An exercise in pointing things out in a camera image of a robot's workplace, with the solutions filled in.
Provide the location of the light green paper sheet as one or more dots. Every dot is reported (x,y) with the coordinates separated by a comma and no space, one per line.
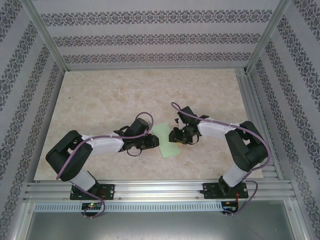
(167,148)

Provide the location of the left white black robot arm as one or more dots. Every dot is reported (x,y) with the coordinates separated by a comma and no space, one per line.
(105,145)

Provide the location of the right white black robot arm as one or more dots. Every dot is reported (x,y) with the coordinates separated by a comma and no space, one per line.
(212,130)

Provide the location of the grey metal sheet panel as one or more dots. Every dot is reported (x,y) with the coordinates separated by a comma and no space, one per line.
(160,227)

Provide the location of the beige marble pattern board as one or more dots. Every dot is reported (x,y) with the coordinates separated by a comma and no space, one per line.
(150,170)

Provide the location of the aluminium side rails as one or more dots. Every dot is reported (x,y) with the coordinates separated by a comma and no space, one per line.
(252,100)

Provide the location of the long aluminium mounting rail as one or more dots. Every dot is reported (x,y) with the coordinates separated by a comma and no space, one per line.
(160,187)

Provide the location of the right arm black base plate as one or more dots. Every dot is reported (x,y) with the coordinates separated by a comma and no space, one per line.
(210,190)

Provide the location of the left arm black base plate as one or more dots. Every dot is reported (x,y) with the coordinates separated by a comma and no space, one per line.
(110,191)

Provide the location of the aluminium frame post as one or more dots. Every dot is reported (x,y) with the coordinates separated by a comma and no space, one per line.
(45,32)
(268,32)

